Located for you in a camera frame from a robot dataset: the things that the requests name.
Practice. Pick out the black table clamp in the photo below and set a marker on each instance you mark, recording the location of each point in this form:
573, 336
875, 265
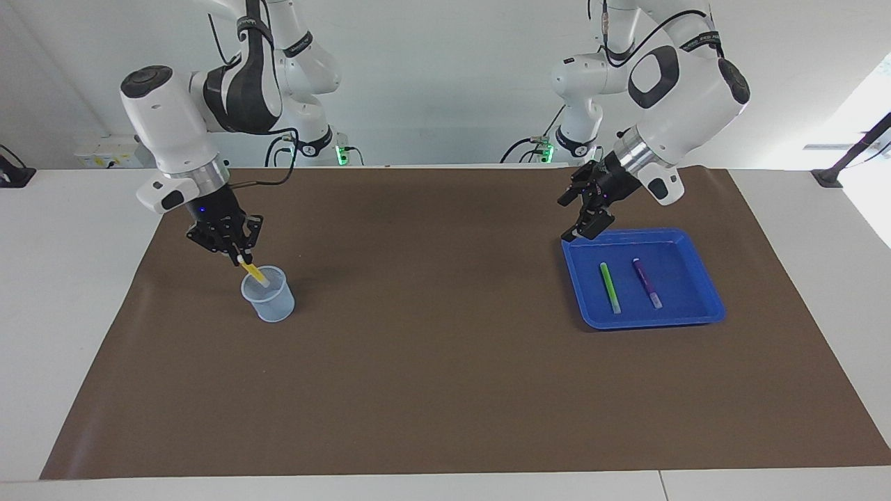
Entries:
17, 177

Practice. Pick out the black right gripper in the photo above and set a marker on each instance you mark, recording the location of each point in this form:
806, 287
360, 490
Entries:
219, 223

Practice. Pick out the black stand with pole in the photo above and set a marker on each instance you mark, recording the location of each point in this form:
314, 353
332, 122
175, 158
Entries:
828, 177

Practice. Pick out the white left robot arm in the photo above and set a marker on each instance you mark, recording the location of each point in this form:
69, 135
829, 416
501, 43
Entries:
682, 104

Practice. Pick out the purple pen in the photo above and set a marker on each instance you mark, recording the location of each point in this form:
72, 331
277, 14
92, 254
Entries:
646, 282

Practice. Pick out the brown table mat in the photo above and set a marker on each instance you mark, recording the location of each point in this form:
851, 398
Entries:
445, 390

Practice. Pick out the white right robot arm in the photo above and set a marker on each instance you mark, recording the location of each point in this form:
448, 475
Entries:
167, 118

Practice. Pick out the blue plastic tray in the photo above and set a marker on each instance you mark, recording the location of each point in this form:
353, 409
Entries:
640, 316

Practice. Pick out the green pen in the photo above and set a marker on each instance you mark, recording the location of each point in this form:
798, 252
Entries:
609, 285

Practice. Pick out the yellow pen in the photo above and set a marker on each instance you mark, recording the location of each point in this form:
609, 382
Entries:
256, 273

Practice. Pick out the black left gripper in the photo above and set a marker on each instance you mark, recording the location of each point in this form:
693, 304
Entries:
604, 184

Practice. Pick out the clear plastic cup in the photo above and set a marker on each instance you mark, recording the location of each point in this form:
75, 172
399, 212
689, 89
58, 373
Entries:
273, 306

